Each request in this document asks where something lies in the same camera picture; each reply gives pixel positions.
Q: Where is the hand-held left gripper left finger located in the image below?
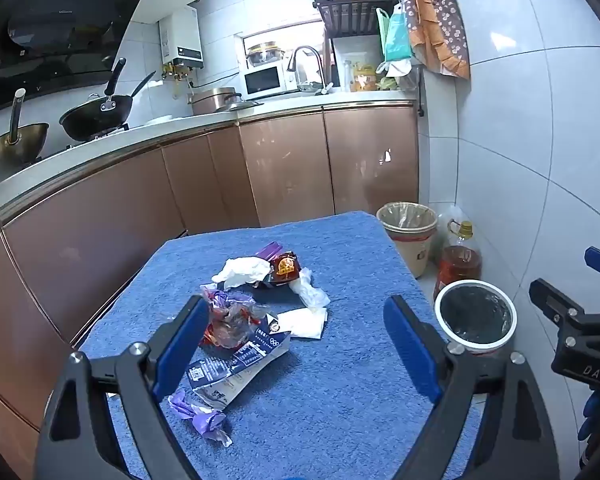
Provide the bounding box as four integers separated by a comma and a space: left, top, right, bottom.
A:
34, 295, 211, 480

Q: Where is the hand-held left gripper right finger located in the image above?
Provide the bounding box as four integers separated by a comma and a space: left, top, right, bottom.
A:
383, 295, 561, 480

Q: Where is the clear plastic wrapper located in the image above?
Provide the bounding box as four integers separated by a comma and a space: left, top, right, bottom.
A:
198, 284, 276, 351

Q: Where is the blue and white paper packet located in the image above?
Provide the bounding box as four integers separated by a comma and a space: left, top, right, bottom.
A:
186, 312, 292, 409

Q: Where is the purple wrapper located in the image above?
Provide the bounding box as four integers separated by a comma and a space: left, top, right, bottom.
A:
167, 388, 233, 447

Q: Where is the white plastic bucket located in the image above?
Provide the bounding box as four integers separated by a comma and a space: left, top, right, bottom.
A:
434, 280, 518, 356

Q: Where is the black bin liner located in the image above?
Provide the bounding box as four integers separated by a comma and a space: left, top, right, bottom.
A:
441, 286, 512, 341

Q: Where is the large white tissue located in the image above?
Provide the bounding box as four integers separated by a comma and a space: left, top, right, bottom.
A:
211, 256, 272, 291

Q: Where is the long white tissue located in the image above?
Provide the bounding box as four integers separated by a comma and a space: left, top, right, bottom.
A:
289, 267, 331, 308

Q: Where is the red snack packet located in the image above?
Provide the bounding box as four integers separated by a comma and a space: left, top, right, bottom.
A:
252, 251, 302, 291

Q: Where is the purple plastic cup lid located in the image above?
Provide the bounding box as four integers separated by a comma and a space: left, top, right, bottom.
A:
256, 241, 284, 262

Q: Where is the person's right hand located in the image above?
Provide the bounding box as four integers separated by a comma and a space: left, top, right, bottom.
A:
581, 391, 600, 462

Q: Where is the large cooking oil bottle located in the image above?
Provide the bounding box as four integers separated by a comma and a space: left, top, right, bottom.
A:
433, 205, 483, 303

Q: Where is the blue terry towel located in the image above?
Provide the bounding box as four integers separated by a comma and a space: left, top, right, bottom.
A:
77, 210, 483, 480

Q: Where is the beige waste bin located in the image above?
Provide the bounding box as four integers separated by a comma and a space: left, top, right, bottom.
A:
376, 201, 438, 279

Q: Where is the clear bin liner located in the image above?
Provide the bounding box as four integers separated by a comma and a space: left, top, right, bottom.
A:
377, 202, 438, 233

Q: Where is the brown kitchen cabinet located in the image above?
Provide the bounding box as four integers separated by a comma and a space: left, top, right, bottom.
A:
0, 101, 421, 461

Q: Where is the white kitchen countertop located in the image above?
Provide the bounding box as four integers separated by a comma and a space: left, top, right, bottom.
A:
0, 89, 418, 231

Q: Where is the black wok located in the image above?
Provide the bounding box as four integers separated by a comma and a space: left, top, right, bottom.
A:
59, 71, 157, 142

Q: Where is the brown cooking pot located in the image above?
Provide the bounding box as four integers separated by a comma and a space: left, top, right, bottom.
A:
187, 87, 241, 116

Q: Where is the glass pot lid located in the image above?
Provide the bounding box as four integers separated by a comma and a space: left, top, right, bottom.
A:
215, 100, 265, 112

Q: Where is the steel wok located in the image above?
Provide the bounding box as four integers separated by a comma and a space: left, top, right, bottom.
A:
0, 122, 51, 181

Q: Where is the white plastic bag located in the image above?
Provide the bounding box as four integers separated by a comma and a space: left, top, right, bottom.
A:
376, 58, 413, 78

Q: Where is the yellow food jar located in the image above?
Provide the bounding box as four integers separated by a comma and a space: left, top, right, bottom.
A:
350, 62, 378, 93

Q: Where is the white microwave oven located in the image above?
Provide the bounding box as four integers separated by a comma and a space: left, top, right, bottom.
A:
242, 62, 287, 101

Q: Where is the steel ladle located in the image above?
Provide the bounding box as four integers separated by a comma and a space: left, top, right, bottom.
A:
7, 88, 27, 145

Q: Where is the patterned brown apron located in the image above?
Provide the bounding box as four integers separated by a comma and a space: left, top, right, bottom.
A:
397, 0, 472, 81

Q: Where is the teal plastic bag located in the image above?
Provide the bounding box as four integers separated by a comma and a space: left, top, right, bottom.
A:
377, 4, 413, 63

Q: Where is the steel pot with lid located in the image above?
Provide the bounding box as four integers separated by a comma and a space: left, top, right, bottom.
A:
245, 42, 286, 68

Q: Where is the white water heater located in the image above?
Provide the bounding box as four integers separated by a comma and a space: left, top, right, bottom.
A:
159, 6, 203, 67

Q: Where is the steel kitchen faucet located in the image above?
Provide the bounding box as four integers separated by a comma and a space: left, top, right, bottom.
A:
286, 45, 328, 92

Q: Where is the black range hood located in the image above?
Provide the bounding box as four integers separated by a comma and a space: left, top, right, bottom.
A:
0, 0, 153, 116

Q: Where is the black dish rack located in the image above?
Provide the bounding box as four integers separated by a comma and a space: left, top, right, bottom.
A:
306, 0, 401, 91

